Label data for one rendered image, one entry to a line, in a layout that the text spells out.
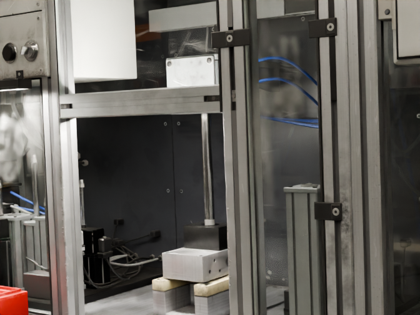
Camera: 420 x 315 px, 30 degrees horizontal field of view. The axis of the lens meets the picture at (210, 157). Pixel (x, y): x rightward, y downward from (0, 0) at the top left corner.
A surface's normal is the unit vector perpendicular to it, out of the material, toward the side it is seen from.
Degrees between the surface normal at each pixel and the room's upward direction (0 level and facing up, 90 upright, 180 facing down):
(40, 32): 90
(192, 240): 90
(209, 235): 90
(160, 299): 90
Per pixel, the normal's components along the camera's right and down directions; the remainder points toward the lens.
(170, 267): -0.58, 0.07
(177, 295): 0.81, 0.00
